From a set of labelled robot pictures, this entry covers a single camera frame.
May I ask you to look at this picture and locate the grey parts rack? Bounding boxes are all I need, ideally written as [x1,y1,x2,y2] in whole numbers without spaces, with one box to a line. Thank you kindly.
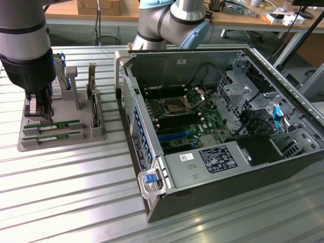
[17,66,107,152]

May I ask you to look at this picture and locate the perforated metal disk bay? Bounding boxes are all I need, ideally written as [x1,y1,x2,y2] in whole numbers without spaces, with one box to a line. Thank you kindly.
[216,69,269,122]

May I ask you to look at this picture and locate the open black PC case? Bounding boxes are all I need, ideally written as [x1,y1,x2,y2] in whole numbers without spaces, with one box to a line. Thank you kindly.
[113,48,324,223]

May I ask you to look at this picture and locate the green RAM stick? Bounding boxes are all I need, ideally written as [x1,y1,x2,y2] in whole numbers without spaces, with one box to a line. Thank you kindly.
[22,131,83,142]
[24,120,82,131]

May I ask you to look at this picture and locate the grey chipset heatsink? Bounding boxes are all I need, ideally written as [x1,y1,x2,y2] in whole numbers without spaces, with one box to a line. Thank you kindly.
[199,135,216,147]

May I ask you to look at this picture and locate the grey equipment cabinet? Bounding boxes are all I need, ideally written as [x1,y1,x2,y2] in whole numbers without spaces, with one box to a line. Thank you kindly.
[279,66,324,103]

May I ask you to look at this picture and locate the CPU socket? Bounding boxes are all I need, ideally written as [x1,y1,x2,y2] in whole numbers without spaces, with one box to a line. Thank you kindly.
[161,97,189,117]

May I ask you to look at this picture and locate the brown cardboard box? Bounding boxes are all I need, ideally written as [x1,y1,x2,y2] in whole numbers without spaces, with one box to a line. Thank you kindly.
[76,0,120,15]

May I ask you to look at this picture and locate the black hanging cable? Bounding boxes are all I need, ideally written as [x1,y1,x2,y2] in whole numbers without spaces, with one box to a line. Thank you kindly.
[92,0,103,46]

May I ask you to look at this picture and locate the metal disk bay bracket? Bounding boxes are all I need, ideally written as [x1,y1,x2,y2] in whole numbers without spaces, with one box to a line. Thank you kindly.
[269,128,320,158]

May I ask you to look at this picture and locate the black power wire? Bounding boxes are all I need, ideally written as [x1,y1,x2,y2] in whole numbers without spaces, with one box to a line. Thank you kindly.
[232,100,276,136]

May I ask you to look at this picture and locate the wooden desk white frame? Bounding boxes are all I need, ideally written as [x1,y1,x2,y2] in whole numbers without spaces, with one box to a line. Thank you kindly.
[209,0,324,71]
[44,0,142,26]

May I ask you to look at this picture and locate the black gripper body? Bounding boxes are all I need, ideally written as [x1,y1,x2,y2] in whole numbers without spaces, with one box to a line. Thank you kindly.
[0,49,58,95]

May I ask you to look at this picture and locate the graphics card with bracket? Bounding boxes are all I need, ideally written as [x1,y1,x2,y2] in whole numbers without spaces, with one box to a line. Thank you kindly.
[85,62,103,129]

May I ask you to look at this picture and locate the black expansion slot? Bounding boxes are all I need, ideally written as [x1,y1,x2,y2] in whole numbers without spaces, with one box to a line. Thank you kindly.
[155,126,185,135]
[159,140,192,150]

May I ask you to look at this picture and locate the black monitor stand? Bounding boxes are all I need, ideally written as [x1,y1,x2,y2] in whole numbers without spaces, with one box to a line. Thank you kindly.
[291,0,316,19]

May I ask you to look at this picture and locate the blue expansion slot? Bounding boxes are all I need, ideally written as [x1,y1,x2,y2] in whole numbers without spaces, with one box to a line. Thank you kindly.
[157,131,188,143]

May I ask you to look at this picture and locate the blue data wire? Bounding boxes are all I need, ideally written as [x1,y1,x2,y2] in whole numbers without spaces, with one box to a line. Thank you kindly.
[272,105,283,135]

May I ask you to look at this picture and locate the grey power supply unit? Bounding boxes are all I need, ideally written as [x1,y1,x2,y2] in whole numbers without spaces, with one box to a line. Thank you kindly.
[164,140,252,190]

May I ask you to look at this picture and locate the black tripod pole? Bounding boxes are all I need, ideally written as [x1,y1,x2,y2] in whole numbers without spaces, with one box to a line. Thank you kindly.
[276,11,324,73]

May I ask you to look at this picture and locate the hard disk blue rails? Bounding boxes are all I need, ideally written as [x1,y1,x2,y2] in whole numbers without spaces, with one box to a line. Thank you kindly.
[49,52,71,101]

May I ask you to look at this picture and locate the metal socket cover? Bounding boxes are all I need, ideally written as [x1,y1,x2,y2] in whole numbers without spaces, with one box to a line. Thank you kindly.
[184,87,206,110]

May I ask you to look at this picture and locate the black plastic air shroud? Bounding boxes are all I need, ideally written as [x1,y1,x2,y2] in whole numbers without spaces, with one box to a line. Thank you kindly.
[224,133,288,167]

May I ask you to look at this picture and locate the green motherboard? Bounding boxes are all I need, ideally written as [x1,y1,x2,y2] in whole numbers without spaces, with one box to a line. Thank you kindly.
[144,86,235,155]

